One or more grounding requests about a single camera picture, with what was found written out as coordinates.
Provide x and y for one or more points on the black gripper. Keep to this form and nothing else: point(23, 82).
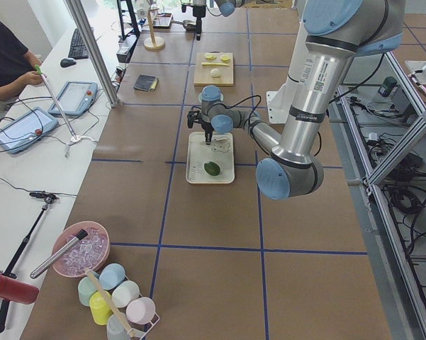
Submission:
point(198, 11)
point(208, 129)

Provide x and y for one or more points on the cream plastic spoon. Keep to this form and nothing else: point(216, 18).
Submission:
point(220, 139)

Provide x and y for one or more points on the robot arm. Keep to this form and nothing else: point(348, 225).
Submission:
point(226, 8)
point(336, 33)

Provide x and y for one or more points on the pink bowl with ice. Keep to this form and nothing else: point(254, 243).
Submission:
point(90, 252)

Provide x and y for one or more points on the cream bear tray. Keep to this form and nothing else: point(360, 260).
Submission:
point(199, 153)

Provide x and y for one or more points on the lemon slice far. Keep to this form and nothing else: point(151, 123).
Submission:
point(209, 56)

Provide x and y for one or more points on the yellow plastic knife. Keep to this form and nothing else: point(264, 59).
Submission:
point(210, 64)

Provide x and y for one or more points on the bamboo cutting board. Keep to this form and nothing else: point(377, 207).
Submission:
point(202, 75)

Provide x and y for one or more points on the wooden stand base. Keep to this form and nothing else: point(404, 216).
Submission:
point(153, 42)

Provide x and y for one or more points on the yellow sponge cloth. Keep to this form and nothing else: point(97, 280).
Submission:
point(154, 84)

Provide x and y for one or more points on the grey folded cloth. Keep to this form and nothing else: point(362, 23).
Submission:
point(143, 82)

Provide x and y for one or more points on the black keyboard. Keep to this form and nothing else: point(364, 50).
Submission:
point(77, 47)

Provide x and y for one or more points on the far teach pendant tablet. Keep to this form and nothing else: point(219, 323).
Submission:
point(76, 97)

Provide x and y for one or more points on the teach pendant tablet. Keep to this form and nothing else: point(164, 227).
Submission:
point(26, 130)
point(76, 97)

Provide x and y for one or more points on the black computer mouse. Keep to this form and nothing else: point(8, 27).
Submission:
point(67, 62)

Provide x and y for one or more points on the steel tube black tip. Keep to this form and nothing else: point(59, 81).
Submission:
point(59, 253)

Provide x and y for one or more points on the black selfie stick tripod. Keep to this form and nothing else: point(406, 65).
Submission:
point(48, 198)

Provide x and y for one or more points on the blue cup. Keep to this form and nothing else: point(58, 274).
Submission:
point(112, 276)

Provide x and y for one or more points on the white cup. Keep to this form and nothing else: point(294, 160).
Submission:
point(125, 293)

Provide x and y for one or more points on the near teach pendant tablet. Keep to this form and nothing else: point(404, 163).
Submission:
point(26, 130)

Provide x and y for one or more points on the pink cup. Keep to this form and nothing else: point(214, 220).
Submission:
point(141, 310)

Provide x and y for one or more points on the person in black shirt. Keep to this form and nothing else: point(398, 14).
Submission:
point(17, 65)

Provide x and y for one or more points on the green cup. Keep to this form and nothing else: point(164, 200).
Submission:
point(85, 290)

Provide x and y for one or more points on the yellow cup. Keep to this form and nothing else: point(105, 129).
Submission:
point(100, 311)

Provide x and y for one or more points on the grey cup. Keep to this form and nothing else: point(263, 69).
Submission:
point(115, 330)

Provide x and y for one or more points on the red cylinder cup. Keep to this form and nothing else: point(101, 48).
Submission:
point(16, 291)

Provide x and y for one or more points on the aluminium frame post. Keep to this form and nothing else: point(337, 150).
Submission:
point(81, 20)

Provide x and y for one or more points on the silver pole green handle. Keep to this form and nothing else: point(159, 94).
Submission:
point(75, 137)

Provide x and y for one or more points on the aluminium side frame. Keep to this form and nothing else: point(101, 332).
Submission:
point(383, 144)

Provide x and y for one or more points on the white wire cup rack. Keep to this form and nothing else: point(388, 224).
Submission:
point(148, 326)

